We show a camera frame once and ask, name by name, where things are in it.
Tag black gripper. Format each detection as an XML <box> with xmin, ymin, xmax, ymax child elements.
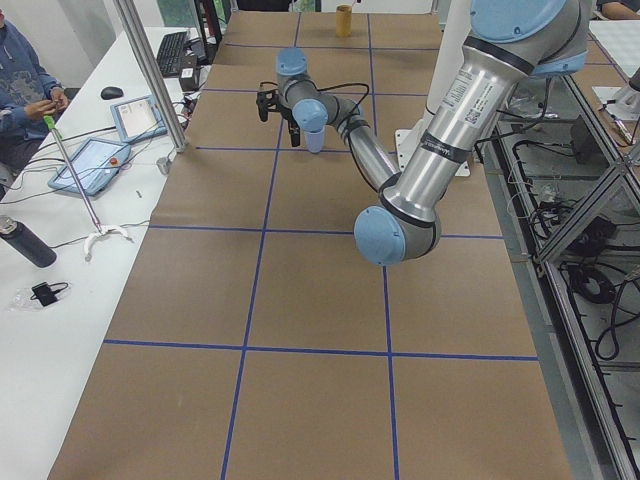
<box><xmin>281</xmin><ymin>107</ymin><xmax>301</xmax><ymax>147</ymax></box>

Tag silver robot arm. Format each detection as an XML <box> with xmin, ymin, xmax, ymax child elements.
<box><xmin>276</xmin><ymin>1</ymin><xmax>592</xmax><ymax>266</ymax></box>

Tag light blue cup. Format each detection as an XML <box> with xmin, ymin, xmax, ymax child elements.
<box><xmin>304</xmin><ymin>129</ymin><xmax>325</xmax><ymax>154</ymax></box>

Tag yellow wooden cup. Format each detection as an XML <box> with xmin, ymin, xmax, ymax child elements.
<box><xmin>335</xmin><ymin>5</ymin><xmax>352</xmax><ymax>38</ymax></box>

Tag small metal cylinder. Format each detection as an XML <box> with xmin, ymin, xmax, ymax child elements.
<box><xmin>156</xmin><ymin>157</ymin><xmax>170</xmax><ymax>175</ymax></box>

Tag black computer keyboard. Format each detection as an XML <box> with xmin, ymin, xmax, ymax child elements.
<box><xmin>156</xmin><ymin>31</ymin><xmax>189</xmax><ymax>78</ymax></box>

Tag far blue teach pendant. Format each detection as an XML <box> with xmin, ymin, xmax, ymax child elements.
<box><xmin>110</xmin><ymin>95</ymin><xmax>167</xmax><ymax>144</ymax></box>

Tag blue teach pendant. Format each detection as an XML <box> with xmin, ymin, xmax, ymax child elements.
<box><xmin>70</xmin><ymin>138</ymin><xmax>131</xmax><ymax>197</ymax></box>
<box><xmin>110</xmin><ymin>95</ymin><xmax>167</xmax><ymax>144</ymax></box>

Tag black computer mouse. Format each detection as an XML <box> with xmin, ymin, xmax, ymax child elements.
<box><xmin>100</xmin><ymin>86</ymin><xmax>124</xmax><ymax>100</ymax></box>

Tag near blue teach pendant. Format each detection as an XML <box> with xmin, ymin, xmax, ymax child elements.
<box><xmin>70</xmin><ymin>138</ymin><xmax>131</xmax><ymax>197</ymax></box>

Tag reacher grabber stick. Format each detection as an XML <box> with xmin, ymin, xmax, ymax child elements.
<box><xmin>44</xmin><ymin>115</ymin><xmax>133</xmax><ymax>262</ymax></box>

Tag seated person in blue hoodie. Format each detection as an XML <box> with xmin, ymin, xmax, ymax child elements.
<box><xmin>1</xmin><ymin>17</ymin><xmax>69</xmax><ymax>173</ymax></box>

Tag black water bottle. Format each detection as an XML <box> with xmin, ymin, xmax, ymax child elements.
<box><xmin>1</xmin><ymin>215</ymin><xmax>57</xmax><ymax>268</ymax></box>

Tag small black adapter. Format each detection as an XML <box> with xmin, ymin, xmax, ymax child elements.
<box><xmin>31</xmin><ymin>282</ymin><xmax>69</xmax><ymax>307</ymax></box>

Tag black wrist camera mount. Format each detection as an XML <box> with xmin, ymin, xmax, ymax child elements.
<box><xmin>256</xmin><ymin>87</ymin><xmax>280</xmax><ymax>122</ymax></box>

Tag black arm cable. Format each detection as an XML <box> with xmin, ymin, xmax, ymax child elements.
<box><xmin>259</xmin><ymin>81</ymin><xmax>374</xmax><ymax>126</ymax></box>

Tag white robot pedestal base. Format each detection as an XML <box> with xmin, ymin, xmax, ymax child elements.
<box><xmin>395</xmin><ymin>1</ymin><xmax>471</xmax><ymax>170</ymax></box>

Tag aluminium frame post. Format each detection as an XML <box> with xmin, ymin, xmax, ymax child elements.
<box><xmin>113</xmin><ymin>0</ymin><xmax>187</xmax><ymax>153</ymax></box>

